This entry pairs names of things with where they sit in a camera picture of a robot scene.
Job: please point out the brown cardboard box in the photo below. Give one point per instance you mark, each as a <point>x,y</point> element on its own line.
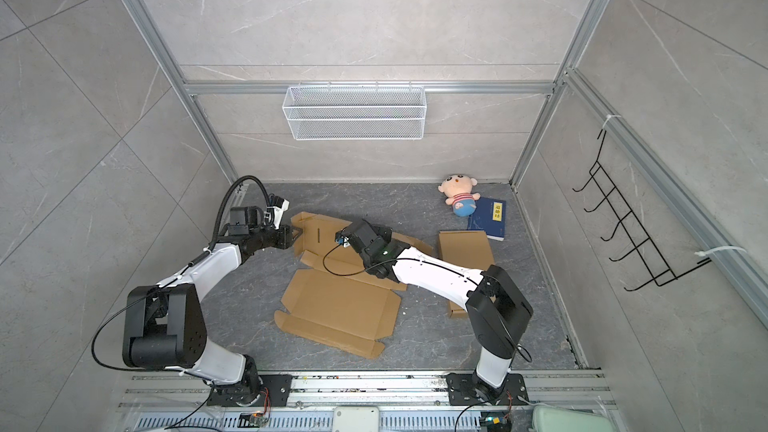
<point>469,249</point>

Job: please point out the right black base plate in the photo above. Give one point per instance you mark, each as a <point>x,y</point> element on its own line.
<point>468,389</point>

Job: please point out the aluminium mounting rail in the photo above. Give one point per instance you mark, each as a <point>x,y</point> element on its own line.
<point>311,390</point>

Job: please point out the brown cardboard sheet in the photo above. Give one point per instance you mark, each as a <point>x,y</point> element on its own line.
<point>330,301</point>

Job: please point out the pale green container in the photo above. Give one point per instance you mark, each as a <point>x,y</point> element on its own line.
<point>551,419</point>

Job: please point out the dark blue book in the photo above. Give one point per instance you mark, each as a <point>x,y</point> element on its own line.
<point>489,217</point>

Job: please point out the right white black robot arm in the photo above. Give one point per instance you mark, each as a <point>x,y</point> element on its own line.
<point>498,312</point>

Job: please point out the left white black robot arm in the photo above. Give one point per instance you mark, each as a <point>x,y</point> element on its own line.
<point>164,326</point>

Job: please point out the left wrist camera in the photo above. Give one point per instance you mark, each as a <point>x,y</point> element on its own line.
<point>276,208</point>

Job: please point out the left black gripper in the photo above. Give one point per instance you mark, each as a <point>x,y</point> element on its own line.
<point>285,238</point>

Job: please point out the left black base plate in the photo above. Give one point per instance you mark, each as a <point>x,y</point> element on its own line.
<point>269,389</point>

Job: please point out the plush doll striped shirt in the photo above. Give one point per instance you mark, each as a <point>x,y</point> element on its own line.
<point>459,193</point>

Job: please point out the black wire hook rack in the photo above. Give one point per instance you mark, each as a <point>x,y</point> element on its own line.
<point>658,271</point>

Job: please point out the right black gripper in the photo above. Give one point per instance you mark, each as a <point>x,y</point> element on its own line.
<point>384,232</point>

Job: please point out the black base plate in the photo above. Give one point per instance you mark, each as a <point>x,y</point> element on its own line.
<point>468,389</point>
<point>269,389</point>

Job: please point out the white electrical box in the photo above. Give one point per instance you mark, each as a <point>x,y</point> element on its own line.
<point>356,419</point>

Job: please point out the white wire mesh basket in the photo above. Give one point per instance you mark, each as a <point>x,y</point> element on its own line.
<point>365,112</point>

